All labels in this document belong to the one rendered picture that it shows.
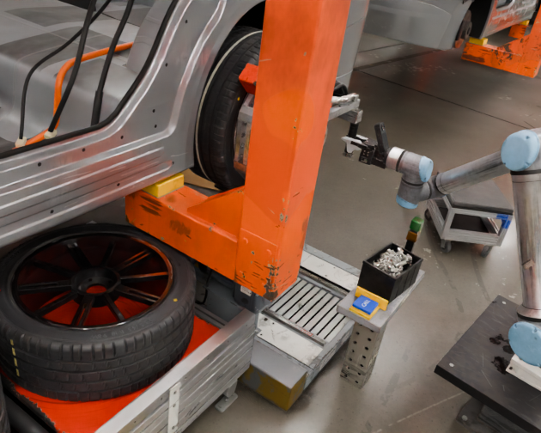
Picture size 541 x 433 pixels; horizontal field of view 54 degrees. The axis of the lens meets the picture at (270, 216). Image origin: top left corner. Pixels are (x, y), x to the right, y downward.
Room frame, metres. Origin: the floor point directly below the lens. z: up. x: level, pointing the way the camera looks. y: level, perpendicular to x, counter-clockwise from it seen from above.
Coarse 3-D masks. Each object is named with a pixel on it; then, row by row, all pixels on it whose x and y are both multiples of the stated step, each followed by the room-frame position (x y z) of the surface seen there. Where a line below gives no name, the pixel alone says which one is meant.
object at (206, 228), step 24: (144, 192) 1.64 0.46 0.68; (192, 192) 1.70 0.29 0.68; (240, 192) 1.45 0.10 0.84; (144, 216) 1.63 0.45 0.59; (168, 216) 1.57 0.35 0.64; (192, 216) 1.53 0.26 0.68; (216, 216) 1.49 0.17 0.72; (240, 216) 1.45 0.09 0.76; (168, 240) 1.57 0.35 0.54; (192, 240) 1.51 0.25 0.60; (216, 240) 1.46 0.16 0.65; (216, 264) 1.46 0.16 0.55
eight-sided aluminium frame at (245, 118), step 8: (248, 96) 1.87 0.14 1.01; (248, 104) 1.85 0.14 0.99; (240, 112) 1.83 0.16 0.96; (248, 112) 1.82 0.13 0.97; (240, 120) 1.83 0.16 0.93; (248, 120) 1.81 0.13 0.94; (240, 128) 1.83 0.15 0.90; (248, 128) 1.81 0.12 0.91; (240, 136) 1.83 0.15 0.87; (248, 136) 1.81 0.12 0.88; (240, 144) 1.83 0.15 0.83; (248, 144) 1.81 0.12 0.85; (240, 152) 1.84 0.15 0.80; (240, 160) 1.83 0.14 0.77; (240, 168) 1.82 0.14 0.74
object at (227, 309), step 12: (216, 276) 1.72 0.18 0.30; (204, 288) 1.72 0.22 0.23; (216, 288) 1.73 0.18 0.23; (228, 288) 1.74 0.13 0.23; (240, 288) 1.63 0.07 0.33; (204, 300) 1.75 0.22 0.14; (216, 300) 1.69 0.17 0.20; (228, 300) 1.67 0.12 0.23; (240, 300) 1.63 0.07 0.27; (252, 300) 1.60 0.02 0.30; (264, 300) 1.61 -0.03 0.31; (216, 312) 1.69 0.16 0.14; (228, 312) 1.66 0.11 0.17; (252, 312) 1.60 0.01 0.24
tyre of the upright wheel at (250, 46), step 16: (240, 32) 2.11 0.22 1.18; (224, 48) 2.01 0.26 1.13; (240, 48) 1.99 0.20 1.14; (256, 48) 1.98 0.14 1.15; (224, 64) 1.94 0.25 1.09; (240, 64) 1.92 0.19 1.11; (256, 64) 1.94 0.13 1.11; (208, 80) 1.91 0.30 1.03; (224, 80) 1.89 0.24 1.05; (208, 96) 1.88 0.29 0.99; (224, 96) 1.85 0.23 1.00; (240, 96) 1.88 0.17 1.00; (208, 112) 1.85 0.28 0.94; (224, 112) 1.82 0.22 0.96; (208, 128) 1.83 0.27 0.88; (224, 128) 1.81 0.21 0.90; (208, 144) 1.83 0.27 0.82; (224, 144) 1.82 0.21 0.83; (208, 160) 1.84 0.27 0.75; (224, 160) 1.82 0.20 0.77; (208, 176) 1.92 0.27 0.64; (224, 176) 1.84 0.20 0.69; (240, 176) 1.93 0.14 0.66
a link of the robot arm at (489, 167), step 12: (492, 156) 1.79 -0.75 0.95; (456, 168) 1.92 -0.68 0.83; (468, 168) 1.85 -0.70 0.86; (480, 168) 1.81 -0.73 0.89; (492, 168) 1.77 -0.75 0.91; (504, 168) 1.74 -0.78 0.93; (432, 180) 1.98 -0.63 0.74; (444, 180) 1.93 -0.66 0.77; (456, 180) 1.88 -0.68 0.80; (468, 180) 1.85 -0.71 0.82; (480, 180) 1.82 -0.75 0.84; (432, 192) 1.95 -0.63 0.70; (444, 192) 1.94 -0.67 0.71
